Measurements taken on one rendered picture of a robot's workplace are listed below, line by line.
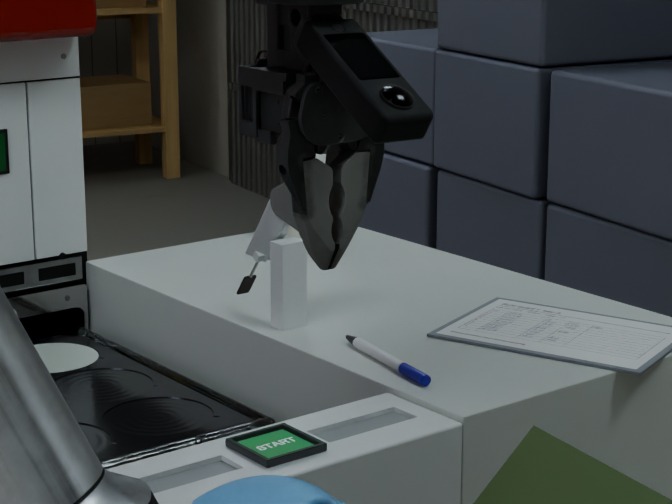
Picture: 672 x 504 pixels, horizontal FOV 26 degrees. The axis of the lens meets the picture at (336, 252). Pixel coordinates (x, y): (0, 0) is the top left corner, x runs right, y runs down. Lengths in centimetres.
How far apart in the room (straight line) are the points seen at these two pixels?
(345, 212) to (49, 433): 44
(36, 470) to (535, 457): 33
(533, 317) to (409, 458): 33
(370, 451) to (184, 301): 43
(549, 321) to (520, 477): 53
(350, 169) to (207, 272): 53
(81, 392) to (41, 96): 35
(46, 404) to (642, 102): 222
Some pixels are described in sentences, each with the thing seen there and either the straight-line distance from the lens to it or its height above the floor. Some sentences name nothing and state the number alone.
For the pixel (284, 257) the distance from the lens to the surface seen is 137.
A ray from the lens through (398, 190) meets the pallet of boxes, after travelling 361.
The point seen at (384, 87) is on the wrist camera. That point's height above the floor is 124.
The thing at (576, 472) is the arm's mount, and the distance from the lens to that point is 87.
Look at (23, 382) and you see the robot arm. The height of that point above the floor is 115.
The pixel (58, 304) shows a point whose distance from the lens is 164.
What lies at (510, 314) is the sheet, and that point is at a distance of 144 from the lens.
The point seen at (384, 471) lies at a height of 94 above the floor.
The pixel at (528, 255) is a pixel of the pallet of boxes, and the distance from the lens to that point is 320.
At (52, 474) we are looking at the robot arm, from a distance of 71.
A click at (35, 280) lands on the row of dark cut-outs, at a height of 95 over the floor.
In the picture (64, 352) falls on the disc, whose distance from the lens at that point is 156.
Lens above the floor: 138
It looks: 14 degrees down
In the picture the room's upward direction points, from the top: straight up
